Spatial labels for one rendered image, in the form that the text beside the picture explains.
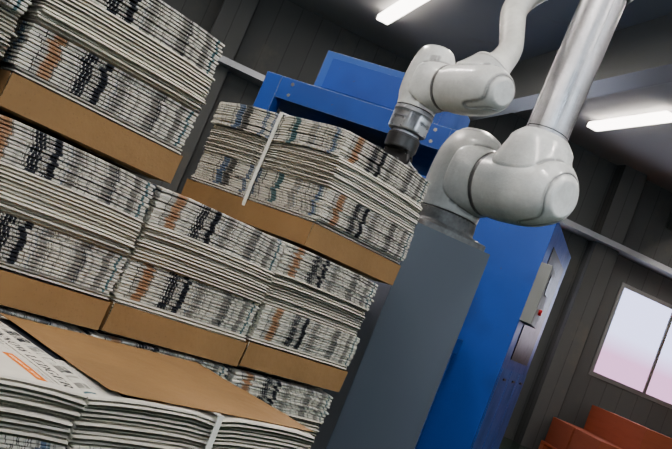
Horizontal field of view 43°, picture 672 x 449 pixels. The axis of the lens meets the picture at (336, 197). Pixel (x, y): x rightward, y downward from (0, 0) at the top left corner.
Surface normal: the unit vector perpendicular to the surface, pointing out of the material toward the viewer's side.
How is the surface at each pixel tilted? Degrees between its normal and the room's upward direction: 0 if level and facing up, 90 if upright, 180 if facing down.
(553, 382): 90
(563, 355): 90
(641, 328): 90
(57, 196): 90
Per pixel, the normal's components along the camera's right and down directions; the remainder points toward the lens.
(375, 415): 0.26, 0.00
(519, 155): -0.61, -0.44
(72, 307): 0.71, 0.25
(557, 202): 0.55, 0.25
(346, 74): -0.31, -0.23
